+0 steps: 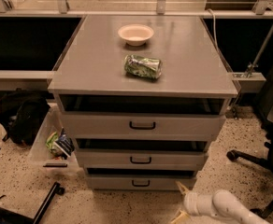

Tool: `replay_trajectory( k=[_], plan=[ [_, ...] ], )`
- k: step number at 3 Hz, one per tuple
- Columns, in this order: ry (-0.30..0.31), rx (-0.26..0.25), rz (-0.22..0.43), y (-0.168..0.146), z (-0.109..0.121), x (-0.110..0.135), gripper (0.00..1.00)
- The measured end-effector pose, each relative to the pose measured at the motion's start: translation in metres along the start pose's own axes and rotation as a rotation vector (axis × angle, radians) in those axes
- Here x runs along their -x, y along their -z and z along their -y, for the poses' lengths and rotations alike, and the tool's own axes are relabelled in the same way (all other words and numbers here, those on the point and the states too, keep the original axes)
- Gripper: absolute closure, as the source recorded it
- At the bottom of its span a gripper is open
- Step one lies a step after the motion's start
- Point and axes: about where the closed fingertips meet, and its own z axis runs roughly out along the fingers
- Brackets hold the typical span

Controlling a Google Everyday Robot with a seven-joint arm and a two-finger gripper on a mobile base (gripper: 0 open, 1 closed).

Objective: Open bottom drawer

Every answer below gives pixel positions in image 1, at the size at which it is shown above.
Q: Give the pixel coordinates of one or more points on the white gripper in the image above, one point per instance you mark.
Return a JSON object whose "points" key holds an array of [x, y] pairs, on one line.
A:
{"points": [[190, 200]]}

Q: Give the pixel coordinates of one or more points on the grey drawer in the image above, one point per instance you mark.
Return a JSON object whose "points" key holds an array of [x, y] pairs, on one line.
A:
{"points": [[138, 182], [143, 126], [141, 159]]}

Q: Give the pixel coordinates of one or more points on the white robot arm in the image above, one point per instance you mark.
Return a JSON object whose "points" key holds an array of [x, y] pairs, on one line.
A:
{"points": [[221, 205]]}

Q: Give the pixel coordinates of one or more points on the grey drawer cabinet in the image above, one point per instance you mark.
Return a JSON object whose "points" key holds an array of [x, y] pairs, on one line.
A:
{"points": [[92, 79]]}

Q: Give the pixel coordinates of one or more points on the dark snack bag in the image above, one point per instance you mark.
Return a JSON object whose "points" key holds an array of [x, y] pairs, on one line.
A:
{"points": [[64, 143]]}

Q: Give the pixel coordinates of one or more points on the clear plastic bin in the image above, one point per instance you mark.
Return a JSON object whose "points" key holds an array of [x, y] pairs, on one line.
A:
{"points": [[40, 156]]}

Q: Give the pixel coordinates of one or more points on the crushed green can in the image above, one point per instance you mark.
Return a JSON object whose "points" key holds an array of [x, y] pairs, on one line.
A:
{"points": [[142, 66]]}

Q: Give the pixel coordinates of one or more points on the green snack bag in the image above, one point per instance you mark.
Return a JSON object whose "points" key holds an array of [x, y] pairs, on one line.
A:
{"points": [[50, 143]]}

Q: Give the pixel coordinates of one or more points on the metal support rod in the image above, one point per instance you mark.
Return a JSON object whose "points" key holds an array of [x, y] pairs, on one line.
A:
{"points": [[251, 66]]}

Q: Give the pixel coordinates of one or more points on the white bowl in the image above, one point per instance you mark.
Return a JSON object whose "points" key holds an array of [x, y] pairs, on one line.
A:
{"points": [[135, 34]]}

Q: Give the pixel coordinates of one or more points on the black backpack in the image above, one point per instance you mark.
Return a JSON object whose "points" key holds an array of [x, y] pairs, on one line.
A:
{"points": [[21, 115]]}

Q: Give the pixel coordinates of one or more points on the black chair base left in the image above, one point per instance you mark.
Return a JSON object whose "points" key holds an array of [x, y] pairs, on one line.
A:
{"points": [[30, 213]]}

